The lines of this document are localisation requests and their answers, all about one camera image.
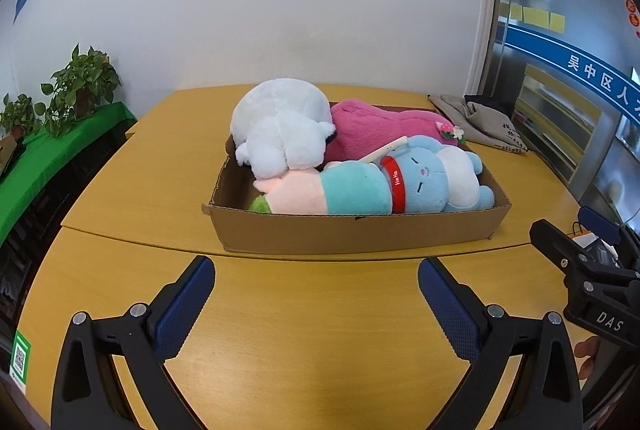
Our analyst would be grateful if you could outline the yellow wooden desktop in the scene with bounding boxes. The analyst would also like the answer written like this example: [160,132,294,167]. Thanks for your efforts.
[15,84,601,430]

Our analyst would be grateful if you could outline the blue plush toy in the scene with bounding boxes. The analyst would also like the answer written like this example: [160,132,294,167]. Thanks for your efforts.
[380,136,496,215]

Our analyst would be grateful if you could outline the large green potted plant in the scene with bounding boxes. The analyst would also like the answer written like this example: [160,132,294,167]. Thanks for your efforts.
[40,44,122,137]

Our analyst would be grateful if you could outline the small cardboard piece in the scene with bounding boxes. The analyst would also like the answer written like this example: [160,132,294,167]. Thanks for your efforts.
[0,137,26,177]

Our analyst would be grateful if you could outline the blue window banner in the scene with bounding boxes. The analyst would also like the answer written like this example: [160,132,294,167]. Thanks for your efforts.
[504,26,640,125]

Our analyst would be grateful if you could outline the grey cloth bag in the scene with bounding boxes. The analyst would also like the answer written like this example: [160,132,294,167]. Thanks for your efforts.
[429,94,530,155]

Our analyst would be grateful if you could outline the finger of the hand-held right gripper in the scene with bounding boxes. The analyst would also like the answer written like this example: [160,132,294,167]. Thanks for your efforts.
[530,219,621,283]
[577,206,623,245]

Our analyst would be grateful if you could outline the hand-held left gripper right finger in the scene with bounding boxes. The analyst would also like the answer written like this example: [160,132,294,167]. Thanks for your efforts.
[419,256,586,430]

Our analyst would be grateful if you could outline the small white box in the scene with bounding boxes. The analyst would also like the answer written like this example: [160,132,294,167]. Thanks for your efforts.
[572,230,603,253]

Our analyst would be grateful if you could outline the clear white phone case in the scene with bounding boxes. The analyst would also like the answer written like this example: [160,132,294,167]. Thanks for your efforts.
[357,136,408,165]

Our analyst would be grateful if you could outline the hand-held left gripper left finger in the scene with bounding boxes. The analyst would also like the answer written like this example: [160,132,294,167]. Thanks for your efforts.
[50,255,216,430]

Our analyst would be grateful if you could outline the small green potted plant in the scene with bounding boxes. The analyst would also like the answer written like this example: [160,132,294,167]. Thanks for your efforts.
[0,94,42,141]

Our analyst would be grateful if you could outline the pink and teal plush toy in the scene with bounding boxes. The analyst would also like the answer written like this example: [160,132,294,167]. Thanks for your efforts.
[248,160,396,215]

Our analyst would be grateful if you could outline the green table cloth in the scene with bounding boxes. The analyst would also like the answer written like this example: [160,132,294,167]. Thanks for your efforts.
[0,102,137,241]

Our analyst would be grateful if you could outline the magenta plush toy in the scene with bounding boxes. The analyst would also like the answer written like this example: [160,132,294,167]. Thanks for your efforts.
[325,98,466,165]

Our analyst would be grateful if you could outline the black cloth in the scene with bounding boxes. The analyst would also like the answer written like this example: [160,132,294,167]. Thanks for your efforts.
[464,94,516,118]

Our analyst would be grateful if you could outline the white panda plush toy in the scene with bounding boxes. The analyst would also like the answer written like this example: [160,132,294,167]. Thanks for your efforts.
[230,80,337,181]

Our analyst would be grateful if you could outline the green code sticker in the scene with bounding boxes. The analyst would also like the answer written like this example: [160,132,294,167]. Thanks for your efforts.
[10,330,32,393]

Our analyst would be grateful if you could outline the brown cardboard box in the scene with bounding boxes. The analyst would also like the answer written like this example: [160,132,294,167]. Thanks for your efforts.
[202,102,513,253]

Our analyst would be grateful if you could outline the person's right hand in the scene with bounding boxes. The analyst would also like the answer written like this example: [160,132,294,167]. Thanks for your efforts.
[574,336,604,381]

